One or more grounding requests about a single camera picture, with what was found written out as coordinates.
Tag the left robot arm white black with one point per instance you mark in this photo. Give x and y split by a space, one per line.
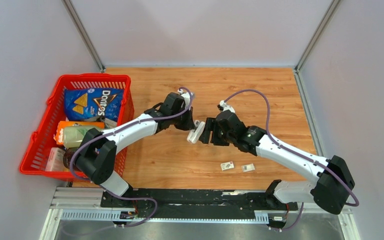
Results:
96 156

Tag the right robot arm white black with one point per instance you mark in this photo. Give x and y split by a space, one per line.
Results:
328 181

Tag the dark jar with white lid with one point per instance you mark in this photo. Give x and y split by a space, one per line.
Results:
67 157

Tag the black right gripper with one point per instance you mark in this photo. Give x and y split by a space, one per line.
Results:
211 125

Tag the red plastic shopping basket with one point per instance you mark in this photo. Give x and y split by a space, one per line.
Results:
42 140

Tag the blue Doritos chip bag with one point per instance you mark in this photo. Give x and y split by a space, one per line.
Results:
84 104

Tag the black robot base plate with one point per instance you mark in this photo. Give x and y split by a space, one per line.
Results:
197 203

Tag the small clear staple box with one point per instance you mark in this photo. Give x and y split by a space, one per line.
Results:
248 167

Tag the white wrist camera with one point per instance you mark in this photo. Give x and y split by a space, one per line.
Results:
187 95
224 106

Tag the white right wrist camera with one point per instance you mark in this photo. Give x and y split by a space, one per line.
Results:
224 106

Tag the clear pink plastic package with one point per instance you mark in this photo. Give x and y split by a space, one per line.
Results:
55 160

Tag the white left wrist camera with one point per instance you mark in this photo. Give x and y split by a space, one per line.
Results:
187 95

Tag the aluminium frame rail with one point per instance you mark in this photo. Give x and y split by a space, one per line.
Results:
83 203

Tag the white staple box red label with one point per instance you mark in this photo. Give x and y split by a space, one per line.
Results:
227 166

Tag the orange Gillette package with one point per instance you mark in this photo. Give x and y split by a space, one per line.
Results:
62 124

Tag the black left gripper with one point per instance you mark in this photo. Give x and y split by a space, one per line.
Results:
189 124

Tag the pale green lotion bottle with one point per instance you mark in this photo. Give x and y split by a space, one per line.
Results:
73 135

